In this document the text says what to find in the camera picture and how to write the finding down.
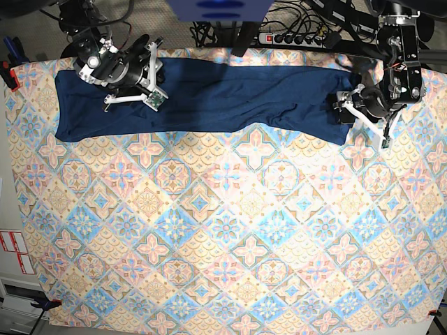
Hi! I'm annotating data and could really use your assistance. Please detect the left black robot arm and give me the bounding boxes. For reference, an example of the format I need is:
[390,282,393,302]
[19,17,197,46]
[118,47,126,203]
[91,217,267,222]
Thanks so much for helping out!
[332,1,425,151]

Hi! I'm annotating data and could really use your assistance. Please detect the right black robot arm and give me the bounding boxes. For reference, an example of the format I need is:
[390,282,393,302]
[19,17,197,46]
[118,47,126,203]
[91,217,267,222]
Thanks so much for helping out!
[40,1,168,112]

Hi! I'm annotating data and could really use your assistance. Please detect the patterned tablecloth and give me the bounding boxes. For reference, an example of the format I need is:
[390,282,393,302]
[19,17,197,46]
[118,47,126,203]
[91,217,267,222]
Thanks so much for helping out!
[5,60,446,334]

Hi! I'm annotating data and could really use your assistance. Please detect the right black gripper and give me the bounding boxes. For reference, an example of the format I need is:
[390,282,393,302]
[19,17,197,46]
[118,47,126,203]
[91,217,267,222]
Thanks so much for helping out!
[73,34,168,112]

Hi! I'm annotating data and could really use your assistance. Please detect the white red labels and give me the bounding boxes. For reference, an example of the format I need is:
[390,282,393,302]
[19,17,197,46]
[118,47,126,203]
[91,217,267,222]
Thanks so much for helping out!
[1,230,35,275]

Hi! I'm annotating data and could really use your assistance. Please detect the black orange clamp lower-right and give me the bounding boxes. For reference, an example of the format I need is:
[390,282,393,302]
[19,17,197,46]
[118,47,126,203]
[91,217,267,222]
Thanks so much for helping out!
[429,310,442,317]

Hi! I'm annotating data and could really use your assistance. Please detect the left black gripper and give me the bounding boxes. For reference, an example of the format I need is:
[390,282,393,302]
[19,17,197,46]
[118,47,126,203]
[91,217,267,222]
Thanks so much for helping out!
[332,84,402,149]

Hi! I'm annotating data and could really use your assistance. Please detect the black orange clamp lower-left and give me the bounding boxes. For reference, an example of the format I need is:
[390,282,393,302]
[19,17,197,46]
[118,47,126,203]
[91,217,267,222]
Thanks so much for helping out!
[30,298,61,311]

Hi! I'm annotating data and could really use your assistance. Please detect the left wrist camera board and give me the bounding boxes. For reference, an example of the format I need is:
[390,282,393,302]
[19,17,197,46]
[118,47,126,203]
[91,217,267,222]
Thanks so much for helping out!
[380,138,390,149]

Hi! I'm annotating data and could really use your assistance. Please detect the white power strip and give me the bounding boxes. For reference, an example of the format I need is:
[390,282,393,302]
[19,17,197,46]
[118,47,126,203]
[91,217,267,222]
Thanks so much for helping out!
[258,32,323,47]

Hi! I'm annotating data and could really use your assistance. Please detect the black red table clamp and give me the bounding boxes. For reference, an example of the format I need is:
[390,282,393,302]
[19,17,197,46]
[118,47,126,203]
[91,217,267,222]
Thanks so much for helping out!
[1,61,20,92]

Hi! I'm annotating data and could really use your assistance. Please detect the blue handled clamp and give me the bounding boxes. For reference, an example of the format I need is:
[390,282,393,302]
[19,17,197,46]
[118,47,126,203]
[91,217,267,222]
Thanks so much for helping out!
[3,36,30,66]

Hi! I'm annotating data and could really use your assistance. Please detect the black cable bundle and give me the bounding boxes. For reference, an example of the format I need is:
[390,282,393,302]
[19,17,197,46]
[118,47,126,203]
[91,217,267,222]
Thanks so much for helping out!
[190,20,242,48]

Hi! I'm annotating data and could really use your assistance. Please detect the blue box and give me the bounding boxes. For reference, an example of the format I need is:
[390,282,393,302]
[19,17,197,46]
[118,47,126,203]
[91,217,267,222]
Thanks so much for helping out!
[167,0,274,22]

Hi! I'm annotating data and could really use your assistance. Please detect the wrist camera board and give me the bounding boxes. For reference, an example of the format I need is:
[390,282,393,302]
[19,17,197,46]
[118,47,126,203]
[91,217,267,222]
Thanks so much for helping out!
[144,91,166,112]
[380,138,390,149]

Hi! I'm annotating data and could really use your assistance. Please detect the black stand post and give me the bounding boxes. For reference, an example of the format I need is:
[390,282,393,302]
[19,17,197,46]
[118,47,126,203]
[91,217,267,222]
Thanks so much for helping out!
[231,22,261,57]

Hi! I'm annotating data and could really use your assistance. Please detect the blue long-sleeve T-shirt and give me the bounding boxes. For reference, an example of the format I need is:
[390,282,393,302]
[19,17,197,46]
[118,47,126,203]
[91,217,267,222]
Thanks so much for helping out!
[55,58,360,145]

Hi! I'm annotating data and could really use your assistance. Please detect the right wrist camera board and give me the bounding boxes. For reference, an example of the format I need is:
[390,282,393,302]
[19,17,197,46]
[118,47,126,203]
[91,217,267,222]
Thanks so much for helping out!
[144,91,166,112]

